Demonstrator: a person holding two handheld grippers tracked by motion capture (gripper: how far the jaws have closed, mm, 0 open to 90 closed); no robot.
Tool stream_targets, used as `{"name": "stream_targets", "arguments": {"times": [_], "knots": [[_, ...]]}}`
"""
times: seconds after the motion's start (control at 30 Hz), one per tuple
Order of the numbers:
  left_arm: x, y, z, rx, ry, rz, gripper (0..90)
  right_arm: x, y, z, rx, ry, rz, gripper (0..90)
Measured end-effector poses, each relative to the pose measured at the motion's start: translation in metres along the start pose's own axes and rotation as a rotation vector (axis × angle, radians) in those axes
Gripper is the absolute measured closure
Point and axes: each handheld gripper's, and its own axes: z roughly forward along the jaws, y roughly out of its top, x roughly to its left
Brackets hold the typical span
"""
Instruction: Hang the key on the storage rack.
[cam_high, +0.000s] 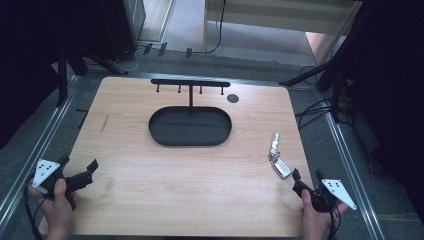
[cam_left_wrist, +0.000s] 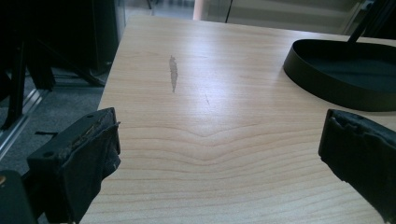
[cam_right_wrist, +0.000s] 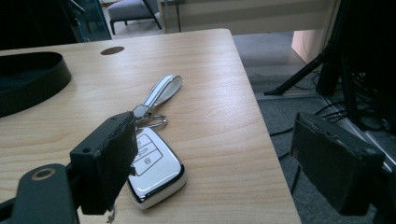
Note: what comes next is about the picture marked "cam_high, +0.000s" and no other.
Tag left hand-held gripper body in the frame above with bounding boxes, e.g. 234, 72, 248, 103
31, 158, 94, 210

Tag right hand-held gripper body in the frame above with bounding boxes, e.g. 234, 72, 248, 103
292, 178, 358, 214

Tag person's right hand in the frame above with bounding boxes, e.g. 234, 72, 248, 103
299, 189, 350, 240

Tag person's left hand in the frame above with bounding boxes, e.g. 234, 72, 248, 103
27, 178, 80, 240

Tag black metal stand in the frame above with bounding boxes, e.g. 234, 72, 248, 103
279, 49, 356, 125
54, 41, 129, 108

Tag black key rack with tray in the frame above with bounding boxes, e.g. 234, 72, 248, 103
148, 78, 233, 147

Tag dark cabinet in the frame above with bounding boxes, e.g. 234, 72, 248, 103
99, 0, 148, 63

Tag silver car key with strap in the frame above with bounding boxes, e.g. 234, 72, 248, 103
267, 132, 293, 181

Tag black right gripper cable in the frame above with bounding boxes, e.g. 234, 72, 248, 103
328, 208, 343, 240

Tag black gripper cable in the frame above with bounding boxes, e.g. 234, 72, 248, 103
22, 184, 46, 240
328, 208, 343, 240

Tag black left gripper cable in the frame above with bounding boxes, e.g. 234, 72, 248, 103
22, 184, 46, 240

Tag black floor cables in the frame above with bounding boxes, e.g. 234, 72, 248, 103
294, 64, 351, 130

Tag white floor cable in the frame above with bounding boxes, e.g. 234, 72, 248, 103
111, 46, 148, 73

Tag white furniture frame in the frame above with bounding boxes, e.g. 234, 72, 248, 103
202, 0, 364, 65

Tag black hanging cable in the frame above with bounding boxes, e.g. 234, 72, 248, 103
191, 0, 228, 55

